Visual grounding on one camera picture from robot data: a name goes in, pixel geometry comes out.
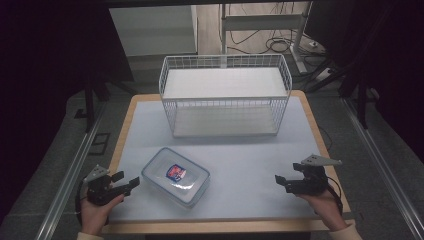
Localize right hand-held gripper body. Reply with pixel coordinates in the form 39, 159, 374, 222
286, 153, 343, 196

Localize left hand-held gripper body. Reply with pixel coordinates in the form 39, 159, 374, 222
83, 164, 121, 206

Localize clear plastic lidded food container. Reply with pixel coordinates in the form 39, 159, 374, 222
141, 147, 212, 210

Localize white wire shelf rack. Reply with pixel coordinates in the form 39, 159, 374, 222
158, 53, 294, 139

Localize person's left hand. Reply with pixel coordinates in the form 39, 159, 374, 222
79, 194, 125, 236

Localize person's right hand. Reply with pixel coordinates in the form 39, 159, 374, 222
296, 191, 350, 232

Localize white table mat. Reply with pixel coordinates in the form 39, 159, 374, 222
107, 95, 324, 223

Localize black stand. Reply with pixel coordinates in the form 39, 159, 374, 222
82, 74, 112, 134
338, 64, 372, 130

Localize white power strip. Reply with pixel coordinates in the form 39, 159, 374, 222
309, 66, 335, 84

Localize dark curtain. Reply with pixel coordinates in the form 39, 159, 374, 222
0, 0, 134, 221
304, 0, 424, 164

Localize white cabinet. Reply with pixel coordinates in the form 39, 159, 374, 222
109, 4, 199, 57

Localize right hand-held gripper cable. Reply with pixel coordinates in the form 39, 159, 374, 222
325, 176, 344, 215

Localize aluminium rail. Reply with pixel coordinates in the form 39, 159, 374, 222
34, 102, 108, 240
342, 97, 424, 240

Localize black floor cables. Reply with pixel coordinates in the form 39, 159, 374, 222
227, 28, 303, 55

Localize white metal desk frame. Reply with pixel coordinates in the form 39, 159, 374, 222
219, 1, 315, 75

